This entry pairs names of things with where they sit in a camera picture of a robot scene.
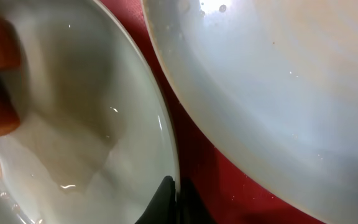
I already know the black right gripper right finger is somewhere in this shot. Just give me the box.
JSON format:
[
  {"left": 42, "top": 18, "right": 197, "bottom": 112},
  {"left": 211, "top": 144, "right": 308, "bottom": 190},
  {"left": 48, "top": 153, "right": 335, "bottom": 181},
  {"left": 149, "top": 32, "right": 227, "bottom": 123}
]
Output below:
[{"left": 177, "top": 178, "right": 216, "bottom": 224}]

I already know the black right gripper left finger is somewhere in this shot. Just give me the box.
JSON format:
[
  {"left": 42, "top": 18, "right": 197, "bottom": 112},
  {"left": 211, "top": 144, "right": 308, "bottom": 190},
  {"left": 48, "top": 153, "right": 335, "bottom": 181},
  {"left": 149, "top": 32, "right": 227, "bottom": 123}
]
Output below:
[{"left": 135, "top": 175, "right": 177, "bottom": 224}]

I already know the white plate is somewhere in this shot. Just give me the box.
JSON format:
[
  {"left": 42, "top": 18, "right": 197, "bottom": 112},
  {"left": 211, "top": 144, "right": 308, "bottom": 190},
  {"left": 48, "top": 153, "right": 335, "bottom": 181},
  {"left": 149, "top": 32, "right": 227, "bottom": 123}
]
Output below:
[
  {"left": 0, "top": 1, "right": 180, "bottom": 223},
  {"left": 142, "top": 0, "right": 358, "bottom": 223}
]

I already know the red plastic tray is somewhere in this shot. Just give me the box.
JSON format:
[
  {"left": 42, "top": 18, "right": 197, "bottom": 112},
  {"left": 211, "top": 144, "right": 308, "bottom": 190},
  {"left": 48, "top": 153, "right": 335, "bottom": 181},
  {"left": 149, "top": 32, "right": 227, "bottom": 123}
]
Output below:
[{"left": 102, "top": 0, "right": 318, "bottom": 223}]

